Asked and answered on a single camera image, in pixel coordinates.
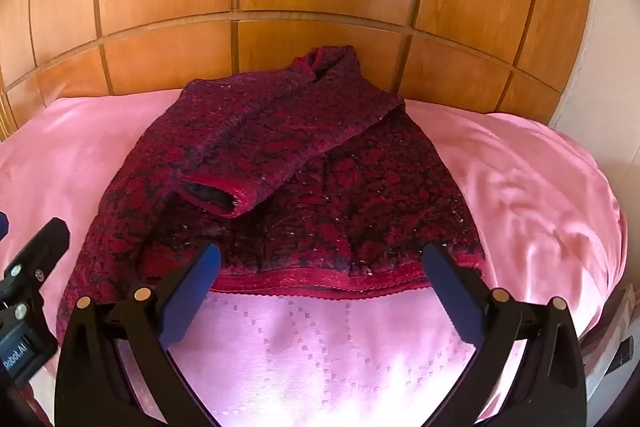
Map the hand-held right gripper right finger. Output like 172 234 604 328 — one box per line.
421 242 587 427

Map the red black knit sweater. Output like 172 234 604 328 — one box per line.
56 45 487 344

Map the beige bed frame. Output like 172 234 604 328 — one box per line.
575 279 632 408

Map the pink bedspread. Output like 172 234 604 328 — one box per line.
0 88 629 427

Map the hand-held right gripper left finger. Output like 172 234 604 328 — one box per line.
54 242 222 427

